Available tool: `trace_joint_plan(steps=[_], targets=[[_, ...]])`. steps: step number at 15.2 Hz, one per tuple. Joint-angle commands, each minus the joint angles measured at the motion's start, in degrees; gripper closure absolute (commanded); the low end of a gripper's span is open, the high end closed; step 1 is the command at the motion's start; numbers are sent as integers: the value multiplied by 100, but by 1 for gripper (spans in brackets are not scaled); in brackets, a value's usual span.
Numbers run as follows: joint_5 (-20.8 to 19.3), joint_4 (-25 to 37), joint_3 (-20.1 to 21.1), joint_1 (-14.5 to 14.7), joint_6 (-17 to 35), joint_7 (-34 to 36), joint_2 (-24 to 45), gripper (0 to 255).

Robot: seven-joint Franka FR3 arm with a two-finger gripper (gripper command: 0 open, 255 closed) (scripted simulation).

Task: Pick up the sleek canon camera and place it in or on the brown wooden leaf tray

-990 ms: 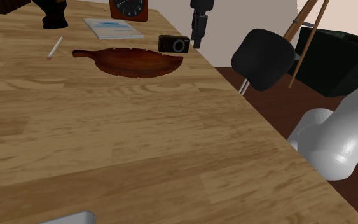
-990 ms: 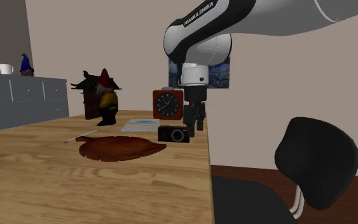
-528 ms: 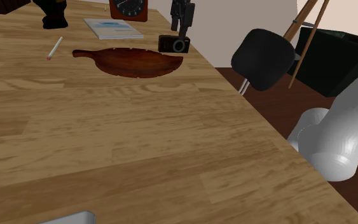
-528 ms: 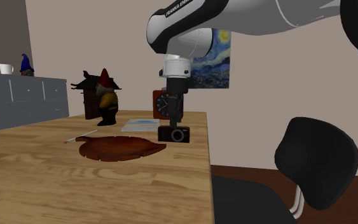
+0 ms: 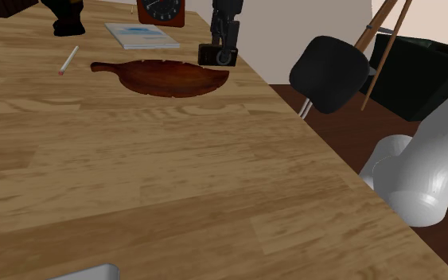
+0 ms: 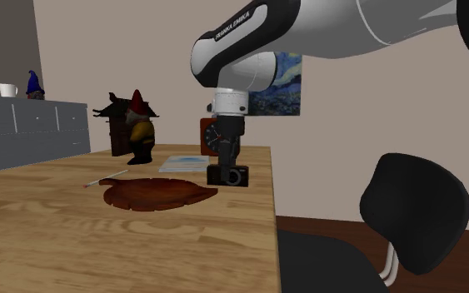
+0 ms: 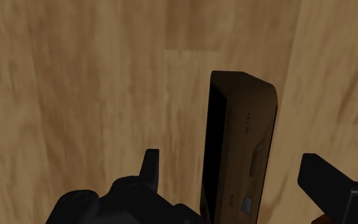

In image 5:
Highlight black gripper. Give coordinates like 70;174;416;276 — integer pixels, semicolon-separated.
209;0;244;52

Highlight red clock with black face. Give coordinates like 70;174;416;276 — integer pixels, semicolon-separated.
136;0;186;29

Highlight brown leaf-shaped wooden tray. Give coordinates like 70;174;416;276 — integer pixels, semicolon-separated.
90;58;231;99

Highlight white and blue book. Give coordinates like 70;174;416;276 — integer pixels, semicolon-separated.
103;22;181;51

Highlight black chair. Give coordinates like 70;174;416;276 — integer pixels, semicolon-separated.
288;35;377;120

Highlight light wooden table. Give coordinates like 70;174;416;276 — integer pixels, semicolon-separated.
0;0;448;280

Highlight white pen with red tip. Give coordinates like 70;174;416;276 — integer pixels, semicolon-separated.
58;45;80;76

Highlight wooden tripod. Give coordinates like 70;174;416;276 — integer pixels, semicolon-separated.
353;0;414;112

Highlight dark green cabinet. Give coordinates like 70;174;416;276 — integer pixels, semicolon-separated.
359;33;448;123

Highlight dark brown box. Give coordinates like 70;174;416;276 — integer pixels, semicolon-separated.
0;0;40;19

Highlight grey flat object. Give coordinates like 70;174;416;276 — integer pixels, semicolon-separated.
48;262;121;280

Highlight black camera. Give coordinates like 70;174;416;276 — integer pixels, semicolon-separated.
197;43;240;68

